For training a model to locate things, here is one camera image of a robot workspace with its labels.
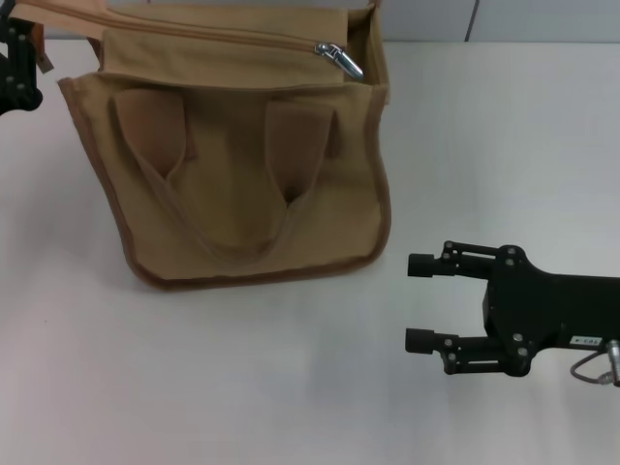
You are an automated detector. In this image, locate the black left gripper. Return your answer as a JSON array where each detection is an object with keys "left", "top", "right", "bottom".
[{"left": 0, "top": 17, "right": 44, "bottom": 118}]

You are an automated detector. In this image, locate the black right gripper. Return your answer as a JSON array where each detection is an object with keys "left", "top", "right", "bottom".
[{"left": 404, "top": 240, "right": 620, "bottom": 379}]

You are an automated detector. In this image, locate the khaki canvas food bag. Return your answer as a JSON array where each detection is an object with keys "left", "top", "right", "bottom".
[{"left": 8, "top": 0, "right": 392, "bottom": 293}]

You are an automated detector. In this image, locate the silver metal zipper pull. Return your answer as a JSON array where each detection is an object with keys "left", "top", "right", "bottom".
[{"left": 315, "top": 41, "right": 365, "bottom": 81}]

